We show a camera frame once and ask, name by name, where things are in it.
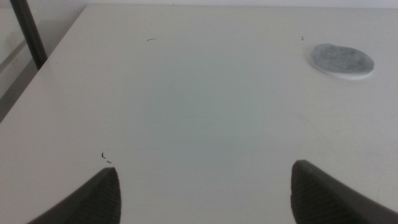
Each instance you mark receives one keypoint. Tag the round grey felt cup mat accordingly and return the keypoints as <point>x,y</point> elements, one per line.
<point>342,60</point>

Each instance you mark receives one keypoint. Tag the dark metal pole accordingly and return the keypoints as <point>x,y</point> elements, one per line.
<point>29,32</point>

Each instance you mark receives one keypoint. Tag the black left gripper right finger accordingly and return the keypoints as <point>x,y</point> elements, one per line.
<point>320,199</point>

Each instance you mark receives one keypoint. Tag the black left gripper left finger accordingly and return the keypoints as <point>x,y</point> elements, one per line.
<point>93,202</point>

